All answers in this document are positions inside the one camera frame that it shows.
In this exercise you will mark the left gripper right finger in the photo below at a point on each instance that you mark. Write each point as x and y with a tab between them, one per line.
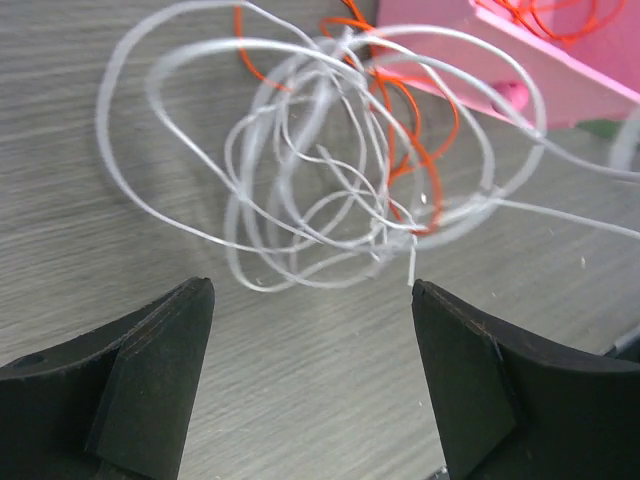
511	404

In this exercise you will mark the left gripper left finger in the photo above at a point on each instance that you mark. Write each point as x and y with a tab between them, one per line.
113	403

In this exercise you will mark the green drawer box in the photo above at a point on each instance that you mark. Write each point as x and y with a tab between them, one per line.
601	128

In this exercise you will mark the pink drawer box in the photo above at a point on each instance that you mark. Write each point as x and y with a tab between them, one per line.
593	77

